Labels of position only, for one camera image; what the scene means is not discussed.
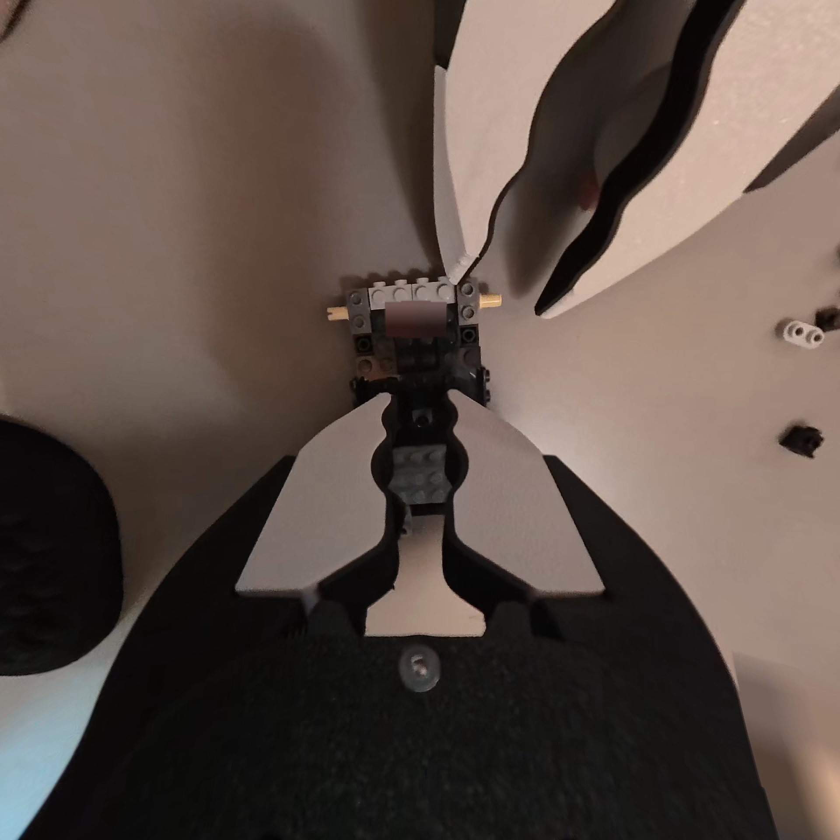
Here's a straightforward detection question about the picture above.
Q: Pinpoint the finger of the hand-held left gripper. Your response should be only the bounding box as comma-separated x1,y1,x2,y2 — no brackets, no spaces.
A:
533,0,840,321
432,0,623,283

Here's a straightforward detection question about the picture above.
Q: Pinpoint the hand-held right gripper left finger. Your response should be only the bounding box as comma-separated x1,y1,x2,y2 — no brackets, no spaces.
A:
235,392,401,636

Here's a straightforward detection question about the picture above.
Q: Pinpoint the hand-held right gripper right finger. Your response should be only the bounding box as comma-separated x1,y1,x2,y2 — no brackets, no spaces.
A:
441,391,606,636

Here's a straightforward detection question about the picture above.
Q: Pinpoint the black toy brick car chassis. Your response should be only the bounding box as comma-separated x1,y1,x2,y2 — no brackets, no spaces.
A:
327,268,504,526

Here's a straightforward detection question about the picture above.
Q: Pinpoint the grey desk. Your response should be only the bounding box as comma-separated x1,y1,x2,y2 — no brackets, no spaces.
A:
0,0,840,840

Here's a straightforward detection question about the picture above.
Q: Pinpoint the light grey rounded plate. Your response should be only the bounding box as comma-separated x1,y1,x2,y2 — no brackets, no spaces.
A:
776,318,826,349

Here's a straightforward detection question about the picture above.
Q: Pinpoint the black clip brick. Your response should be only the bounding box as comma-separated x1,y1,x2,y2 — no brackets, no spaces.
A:
780,425,824,459

